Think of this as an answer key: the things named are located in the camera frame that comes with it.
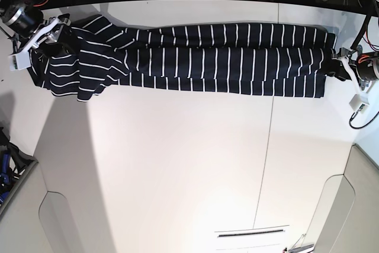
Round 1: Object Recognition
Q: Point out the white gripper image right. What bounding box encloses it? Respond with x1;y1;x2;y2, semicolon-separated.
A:
321;47;370;95

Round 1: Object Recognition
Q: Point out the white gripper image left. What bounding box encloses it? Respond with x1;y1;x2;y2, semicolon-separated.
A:
17;14;80;57

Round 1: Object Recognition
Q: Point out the navy white striped T-shirt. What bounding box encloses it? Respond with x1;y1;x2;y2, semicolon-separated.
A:
28;15;336;102

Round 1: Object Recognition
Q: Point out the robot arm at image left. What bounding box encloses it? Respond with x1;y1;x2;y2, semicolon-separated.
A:
1;0;80;57

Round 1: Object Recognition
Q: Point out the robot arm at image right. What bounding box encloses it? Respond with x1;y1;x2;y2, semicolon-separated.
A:
320;0;378;94

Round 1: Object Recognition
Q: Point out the grey bin with blue items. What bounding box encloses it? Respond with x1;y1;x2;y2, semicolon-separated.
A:
1;127;38;216

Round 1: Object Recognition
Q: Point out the small metal stand bottom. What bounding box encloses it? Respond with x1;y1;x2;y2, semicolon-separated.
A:
282;234;315;253

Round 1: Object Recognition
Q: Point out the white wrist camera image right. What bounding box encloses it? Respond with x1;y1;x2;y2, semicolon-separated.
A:
349;93;370;113

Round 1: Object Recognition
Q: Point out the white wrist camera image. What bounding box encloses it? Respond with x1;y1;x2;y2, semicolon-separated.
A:
8;52;31;71
349;93;370;113

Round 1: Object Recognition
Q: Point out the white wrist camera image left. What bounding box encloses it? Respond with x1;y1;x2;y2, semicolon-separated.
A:
8;52;31;71

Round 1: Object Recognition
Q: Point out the black camera cable image right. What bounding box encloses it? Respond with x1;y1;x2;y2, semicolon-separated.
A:
348;104;378;130

